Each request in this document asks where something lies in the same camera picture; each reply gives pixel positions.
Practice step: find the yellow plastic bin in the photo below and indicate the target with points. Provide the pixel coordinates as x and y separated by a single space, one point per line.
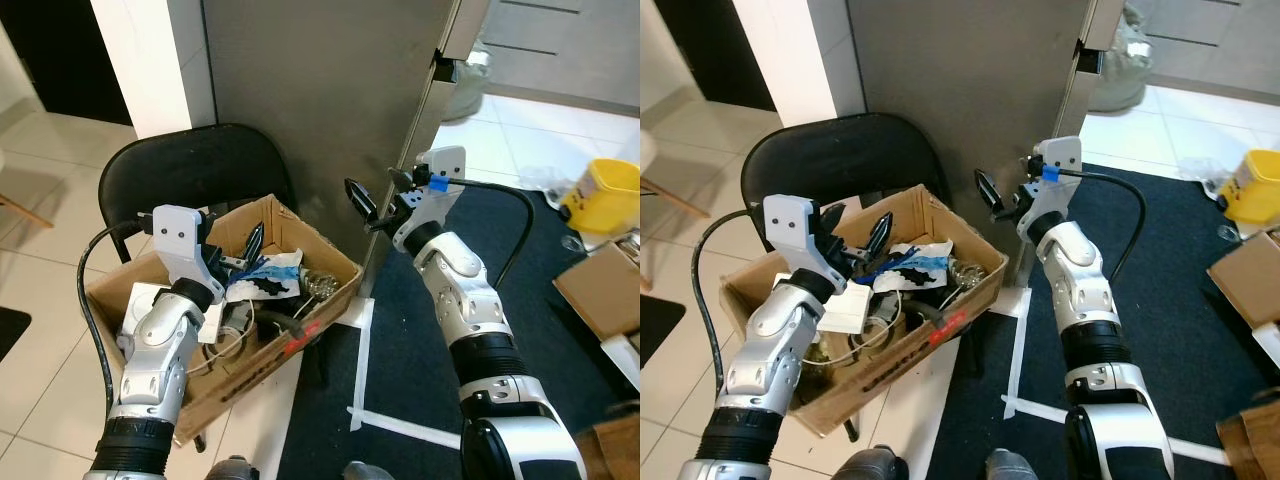
1260 185
610 195

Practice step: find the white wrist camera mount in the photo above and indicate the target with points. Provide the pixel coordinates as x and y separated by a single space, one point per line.
445 160
790 225
1062 155
178 240

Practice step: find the dark blue carpet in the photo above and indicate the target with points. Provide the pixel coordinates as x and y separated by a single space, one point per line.
400 370
1180 330

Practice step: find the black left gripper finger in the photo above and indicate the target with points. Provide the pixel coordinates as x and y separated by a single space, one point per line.
880 237
254 241

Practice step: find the brown wooden crate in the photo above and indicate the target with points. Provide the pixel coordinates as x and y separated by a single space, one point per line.
1255 440
610 450

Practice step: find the black plastic trash piece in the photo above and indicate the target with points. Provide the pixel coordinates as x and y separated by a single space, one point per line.
280 322
928 316

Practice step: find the clear plastic bag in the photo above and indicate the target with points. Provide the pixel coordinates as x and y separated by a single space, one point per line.
1118 70
468 95

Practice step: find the white floor tape line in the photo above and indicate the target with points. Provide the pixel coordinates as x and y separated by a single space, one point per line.
358 380

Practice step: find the wooden furniture leg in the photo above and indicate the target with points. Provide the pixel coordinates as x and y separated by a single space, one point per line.
675 197
20 208

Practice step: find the blue white crumpled wrapper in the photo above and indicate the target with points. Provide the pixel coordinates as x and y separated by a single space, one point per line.
920 265
270 280

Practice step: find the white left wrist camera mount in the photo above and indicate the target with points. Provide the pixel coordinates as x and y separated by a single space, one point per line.
178 240
790 225

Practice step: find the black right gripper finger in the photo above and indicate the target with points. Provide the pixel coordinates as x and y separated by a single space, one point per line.
1031 165
362 204
990 196
400 180

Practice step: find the large cardboard rubbish box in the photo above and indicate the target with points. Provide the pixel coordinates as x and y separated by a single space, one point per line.
900 380
250 385

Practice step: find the black folding chair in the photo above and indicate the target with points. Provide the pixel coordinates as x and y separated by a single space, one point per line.
190 165
840 155

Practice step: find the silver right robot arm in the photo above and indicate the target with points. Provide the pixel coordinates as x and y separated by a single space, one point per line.
470 300
1085 290

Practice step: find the clear plastic cup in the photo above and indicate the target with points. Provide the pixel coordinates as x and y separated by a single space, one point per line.
966 275
318 284

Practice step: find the small black floor mat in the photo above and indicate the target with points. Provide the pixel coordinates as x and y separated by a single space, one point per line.
655 330
10 335

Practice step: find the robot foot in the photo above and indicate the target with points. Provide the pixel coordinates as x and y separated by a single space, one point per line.
870 466
368 472
1012 467
230 470

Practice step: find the grey drawer cabinet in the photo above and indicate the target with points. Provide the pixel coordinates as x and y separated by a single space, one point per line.
1220 50
570 50

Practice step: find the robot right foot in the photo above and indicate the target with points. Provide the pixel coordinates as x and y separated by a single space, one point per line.
1012 467
368 472

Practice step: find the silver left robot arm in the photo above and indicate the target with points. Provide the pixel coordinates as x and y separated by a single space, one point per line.
775 340
160 350

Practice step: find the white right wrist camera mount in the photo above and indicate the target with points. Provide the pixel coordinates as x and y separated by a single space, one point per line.
445 160
1062 155

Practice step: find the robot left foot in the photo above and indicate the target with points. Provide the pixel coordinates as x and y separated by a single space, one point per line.
230 470
870 466

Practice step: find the small closed cardboard box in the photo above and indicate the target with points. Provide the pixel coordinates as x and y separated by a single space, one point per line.
605 290
1250 275

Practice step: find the grey partition panel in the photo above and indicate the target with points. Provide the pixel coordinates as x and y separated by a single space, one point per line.
960 90
320 90

